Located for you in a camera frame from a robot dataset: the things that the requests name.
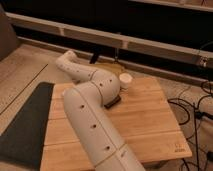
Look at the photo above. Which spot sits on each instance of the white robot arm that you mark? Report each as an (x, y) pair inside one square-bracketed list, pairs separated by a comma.
[(83, 105)]

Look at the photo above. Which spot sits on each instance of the dark brown rectangular block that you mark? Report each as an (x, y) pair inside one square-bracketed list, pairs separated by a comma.
[(113, 102)]

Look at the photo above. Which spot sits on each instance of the white cup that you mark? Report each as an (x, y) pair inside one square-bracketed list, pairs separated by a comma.
[(125, 80)]

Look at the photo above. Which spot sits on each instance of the black table leg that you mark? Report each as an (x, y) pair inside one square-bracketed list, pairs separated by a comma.
[(94, 58)]

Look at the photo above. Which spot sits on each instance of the dark floor mat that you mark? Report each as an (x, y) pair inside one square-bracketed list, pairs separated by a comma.
[(23, 140)]

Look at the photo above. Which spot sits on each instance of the white wooden rail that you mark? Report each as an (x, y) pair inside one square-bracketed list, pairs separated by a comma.
[(163, 50)]

